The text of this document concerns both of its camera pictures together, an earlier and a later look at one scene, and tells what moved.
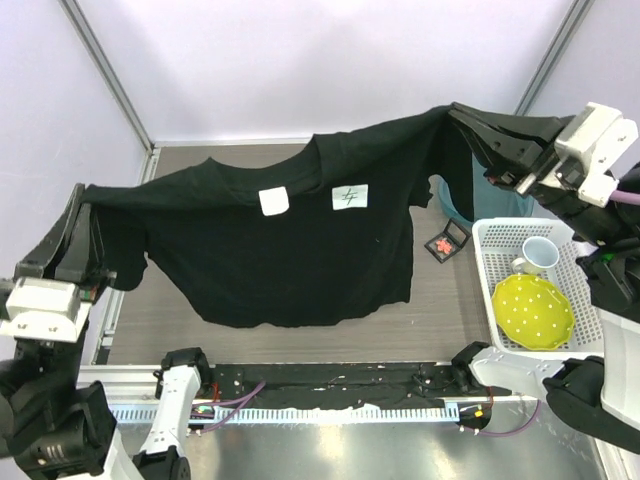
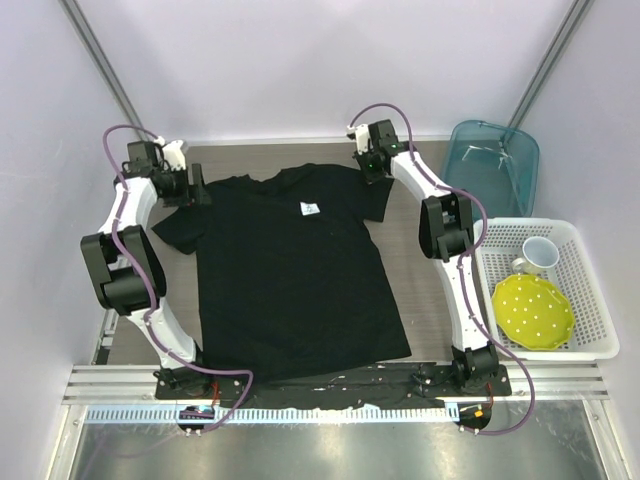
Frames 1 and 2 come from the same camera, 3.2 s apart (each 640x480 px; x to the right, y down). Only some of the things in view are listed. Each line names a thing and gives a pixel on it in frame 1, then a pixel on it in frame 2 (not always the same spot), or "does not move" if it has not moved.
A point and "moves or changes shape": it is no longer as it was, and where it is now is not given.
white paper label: x=350 y=197 → x=309 y=208
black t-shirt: x=322 y=239 moves or changes shape
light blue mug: x=540 y=256 does not move
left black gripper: x=83 y=255 → x=199 y=195
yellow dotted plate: x=532 y=312 does not move
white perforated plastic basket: x=498 y=242 does not move
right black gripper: x=513 y=160 → x=370 y=177
